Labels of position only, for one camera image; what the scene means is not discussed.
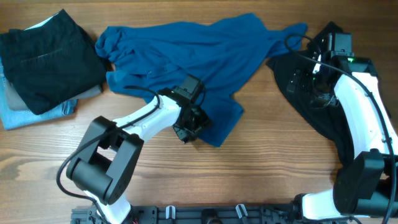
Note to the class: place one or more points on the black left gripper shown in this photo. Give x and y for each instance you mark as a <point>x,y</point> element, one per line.
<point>189,132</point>

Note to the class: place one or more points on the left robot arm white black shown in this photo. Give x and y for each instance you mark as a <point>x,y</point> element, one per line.
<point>104,162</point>

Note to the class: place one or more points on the folded grey garment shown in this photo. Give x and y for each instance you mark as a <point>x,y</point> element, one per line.
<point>15,102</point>

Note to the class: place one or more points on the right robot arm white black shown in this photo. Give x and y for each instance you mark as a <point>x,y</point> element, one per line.
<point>366,188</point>

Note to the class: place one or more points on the folded black pants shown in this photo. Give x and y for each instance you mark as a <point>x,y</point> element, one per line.
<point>52,63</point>

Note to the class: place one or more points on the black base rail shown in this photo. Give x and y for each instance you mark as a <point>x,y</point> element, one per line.
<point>265,214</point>

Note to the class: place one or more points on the black garment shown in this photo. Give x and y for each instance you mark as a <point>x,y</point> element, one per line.
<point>360,122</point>

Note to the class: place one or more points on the blue polo shirt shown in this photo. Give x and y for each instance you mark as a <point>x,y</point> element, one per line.
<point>223,55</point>

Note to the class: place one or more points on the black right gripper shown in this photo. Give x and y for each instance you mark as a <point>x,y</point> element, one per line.
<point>294,81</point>

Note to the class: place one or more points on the folded light blue jeans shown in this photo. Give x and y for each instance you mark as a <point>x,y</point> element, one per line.
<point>15,119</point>

